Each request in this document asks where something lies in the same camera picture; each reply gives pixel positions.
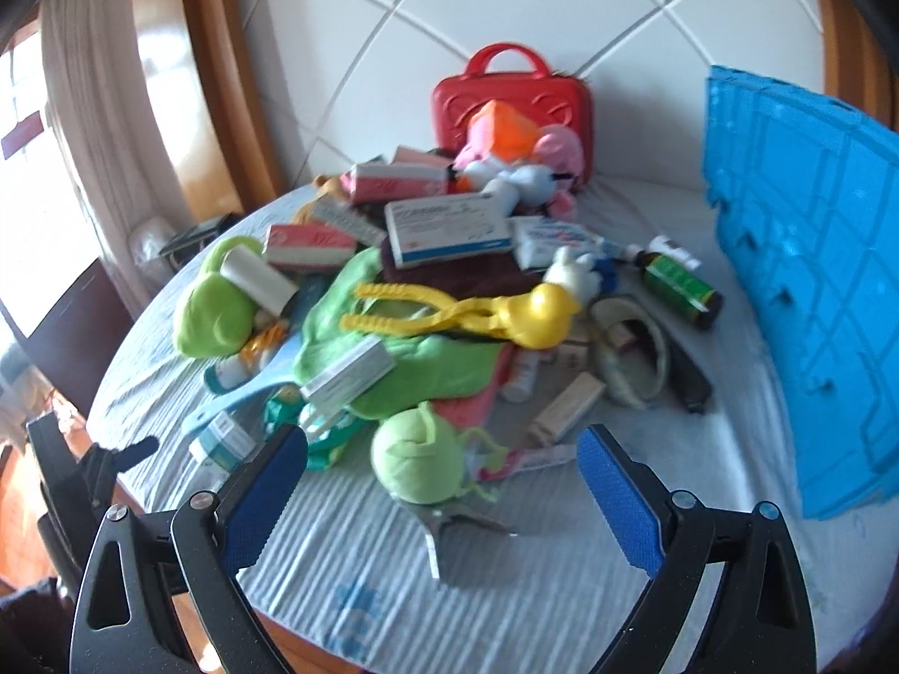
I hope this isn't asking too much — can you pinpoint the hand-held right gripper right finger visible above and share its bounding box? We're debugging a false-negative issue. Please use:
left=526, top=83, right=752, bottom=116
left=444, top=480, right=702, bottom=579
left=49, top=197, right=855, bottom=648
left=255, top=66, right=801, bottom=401
left=576, top=425, right=819, bottom=674

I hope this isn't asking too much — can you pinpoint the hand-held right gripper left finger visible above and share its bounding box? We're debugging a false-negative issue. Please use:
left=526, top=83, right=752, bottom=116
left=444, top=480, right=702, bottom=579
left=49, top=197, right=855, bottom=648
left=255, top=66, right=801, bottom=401
left=70, top=423, right=310, bottom=674

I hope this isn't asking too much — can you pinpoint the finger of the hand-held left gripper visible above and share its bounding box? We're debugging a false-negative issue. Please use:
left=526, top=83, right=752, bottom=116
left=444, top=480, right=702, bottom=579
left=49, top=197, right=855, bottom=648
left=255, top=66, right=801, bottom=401
left=24, top=413, right=85, bottom=507
left=77, top=435, right=161, bottom=510

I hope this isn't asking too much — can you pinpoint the green ball plush toy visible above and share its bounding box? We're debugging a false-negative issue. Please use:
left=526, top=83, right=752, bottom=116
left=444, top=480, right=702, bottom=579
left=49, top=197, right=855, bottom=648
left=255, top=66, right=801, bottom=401
left=370, top=403, right=507, bottom=504

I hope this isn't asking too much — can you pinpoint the blue plastic storage crate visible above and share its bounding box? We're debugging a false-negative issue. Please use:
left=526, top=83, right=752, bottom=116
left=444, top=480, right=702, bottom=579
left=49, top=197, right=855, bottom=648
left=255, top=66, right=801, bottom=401
left=702, top=65, right=899, bottom=522

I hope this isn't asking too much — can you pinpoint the round wooden desktop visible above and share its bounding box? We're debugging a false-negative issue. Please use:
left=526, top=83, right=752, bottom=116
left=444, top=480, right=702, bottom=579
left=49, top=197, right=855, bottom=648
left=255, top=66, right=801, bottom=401
left=239, top=590, right=373, bottom=674

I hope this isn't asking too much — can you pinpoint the small white teal bottle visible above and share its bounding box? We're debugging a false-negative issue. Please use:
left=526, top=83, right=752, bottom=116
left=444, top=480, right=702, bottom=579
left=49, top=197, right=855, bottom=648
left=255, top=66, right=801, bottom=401
left=203, top=354, right=247, bottom=394
left=189, top=411, right=257, bottom=471

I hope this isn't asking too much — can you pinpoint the pink toothpaste tube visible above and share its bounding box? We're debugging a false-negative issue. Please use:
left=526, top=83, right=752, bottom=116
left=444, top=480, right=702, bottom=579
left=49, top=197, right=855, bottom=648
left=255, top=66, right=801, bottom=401
left=478, top=442, right=580, bottom=479

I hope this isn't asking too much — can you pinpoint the light blue plastic brush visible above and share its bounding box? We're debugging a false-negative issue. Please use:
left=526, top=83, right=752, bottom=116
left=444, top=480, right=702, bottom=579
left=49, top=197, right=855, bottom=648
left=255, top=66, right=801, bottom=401
left=183, top=333, right=303, bottom=436

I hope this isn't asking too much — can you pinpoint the dark wooden furniture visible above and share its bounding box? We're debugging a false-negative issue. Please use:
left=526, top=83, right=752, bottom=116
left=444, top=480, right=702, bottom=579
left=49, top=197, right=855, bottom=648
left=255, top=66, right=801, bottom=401
left=0, top=256, right=142, bottom=422

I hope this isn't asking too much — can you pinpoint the black oblong case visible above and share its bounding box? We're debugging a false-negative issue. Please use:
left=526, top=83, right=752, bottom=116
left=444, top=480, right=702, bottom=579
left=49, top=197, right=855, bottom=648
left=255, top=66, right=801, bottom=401
left=667, top=337, right=714, bottom=414

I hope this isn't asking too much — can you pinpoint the orange tube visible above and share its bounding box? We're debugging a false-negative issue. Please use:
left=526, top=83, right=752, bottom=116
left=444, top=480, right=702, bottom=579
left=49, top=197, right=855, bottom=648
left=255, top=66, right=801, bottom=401
left=242, top=326, right=289, bottom=370

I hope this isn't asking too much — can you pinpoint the silver metal clip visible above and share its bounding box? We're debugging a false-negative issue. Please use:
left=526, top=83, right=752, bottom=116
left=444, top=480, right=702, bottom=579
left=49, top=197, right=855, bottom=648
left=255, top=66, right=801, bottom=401
left=393, top=495, right=521, bottom=580

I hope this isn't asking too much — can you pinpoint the pink cloth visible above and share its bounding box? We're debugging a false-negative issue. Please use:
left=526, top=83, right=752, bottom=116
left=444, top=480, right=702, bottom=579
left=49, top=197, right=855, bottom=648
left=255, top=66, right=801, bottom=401
left=435, top=386, right=501, bottom=429

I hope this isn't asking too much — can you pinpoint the green frog plush toy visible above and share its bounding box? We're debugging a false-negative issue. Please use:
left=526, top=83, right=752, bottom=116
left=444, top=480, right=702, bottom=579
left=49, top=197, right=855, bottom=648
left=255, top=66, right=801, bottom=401
left=172, top=235, right=261, bottom=359

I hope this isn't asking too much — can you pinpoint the yellow duck snowball clamp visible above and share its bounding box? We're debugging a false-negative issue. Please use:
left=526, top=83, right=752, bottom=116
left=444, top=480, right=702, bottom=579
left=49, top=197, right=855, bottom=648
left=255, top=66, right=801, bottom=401
left=340, top=281, right=584, bottom=352

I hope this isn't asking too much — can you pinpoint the green plush cloth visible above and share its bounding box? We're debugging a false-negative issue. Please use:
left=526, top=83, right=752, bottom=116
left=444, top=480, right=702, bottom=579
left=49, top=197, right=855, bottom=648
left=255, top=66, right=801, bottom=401
left=291, top=249, right=514, bottom=429

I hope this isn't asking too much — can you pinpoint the white plastic bag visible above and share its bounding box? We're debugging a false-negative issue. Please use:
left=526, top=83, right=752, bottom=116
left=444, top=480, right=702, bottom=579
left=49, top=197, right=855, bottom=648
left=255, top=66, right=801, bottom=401
left=130, top=217, right=176, bottom=268

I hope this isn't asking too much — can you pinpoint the dark green glass bottle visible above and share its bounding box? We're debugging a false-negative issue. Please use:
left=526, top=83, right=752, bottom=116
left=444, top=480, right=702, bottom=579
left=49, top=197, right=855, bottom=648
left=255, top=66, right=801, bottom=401
left=624, top=244, right=724, bottom=331

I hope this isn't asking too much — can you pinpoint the white glove plush toy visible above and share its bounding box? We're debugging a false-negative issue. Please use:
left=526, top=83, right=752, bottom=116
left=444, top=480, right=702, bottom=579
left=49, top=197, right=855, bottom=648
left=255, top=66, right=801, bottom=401
left=544, top=245, right=605, bottom=303

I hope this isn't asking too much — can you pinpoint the small white bottle black label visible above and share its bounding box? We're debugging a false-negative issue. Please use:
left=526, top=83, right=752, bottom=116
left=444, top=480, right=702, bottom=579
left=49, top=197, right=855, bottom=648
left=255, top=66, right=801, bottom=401
left=650, top=235, right=703, bottom=269

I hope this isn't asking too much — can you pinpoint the white tissue pack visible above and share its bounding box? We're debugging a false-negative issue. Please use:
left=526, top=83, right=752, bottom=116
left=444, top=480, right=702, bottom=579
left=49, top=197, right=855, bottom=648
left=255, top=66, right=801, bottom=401
left=509, top=216, right=612, bottom=271

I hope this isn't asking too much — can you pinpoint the beige curtain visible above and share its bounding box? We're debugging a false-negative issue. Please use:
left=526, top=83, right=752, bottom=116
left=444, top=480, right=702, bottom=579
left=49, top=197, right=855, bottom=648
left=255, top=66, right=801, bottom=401
left=38, top=0, right=205, bottom=296

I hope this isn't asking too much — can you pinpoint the pile of medicine boxes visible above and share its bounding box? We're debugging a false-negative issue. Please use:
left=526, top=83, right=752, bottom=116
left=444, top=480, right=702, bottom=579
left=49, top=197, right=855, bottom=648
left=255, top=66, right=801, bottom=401
left=265, top=146, right=609, bottom=447

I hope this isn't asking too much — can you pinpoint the white and blue plush toy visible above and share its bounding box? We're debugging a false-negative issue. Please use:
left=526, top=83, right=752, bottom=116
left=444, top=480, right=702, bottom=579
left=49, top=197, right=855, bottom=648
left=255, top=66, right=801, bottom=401
left=467, top=158, right=573, bottom=210

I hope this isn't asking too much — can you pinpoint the pink plush toy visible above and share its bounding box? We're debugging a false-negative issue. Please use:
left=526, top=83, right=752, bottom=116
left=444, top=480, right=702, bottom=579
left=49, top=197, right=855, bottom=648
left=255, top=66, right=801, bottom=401
left=534, top=122, right=587, bottom=218

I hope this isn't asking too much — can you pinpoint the orange plush toy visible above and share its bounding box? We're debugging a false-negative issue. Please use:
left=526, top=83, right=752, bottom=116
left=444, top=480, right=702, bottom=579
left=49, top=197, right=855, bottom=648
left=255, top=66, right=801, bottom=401
left=456, top=99, right=545, bottom=170

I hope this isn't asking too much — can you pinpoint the red toy suitcase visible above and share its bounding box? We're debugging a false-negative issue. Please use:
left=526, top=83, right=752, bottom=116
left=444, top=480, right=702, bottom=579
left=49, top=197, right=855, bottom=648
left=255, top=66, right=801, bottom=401
left=430, top=43, right=592, bottom=187

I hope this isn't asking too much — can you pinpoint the beige fabric strap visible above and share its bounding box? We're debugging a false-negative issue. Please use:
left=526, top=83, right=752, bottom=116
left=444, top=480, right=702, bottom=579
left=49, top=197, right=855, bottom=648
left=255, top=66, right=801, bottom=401
left=588, top=295, right=671, bottom=408

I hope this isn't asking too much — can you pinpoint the wooden wall frame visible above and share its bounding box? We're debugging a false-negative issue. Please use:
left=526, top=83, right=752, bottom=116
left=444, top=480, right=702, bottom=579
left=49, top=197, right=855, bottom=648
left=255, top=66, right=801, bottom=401
left=133, top=0, right=899, bottom=226

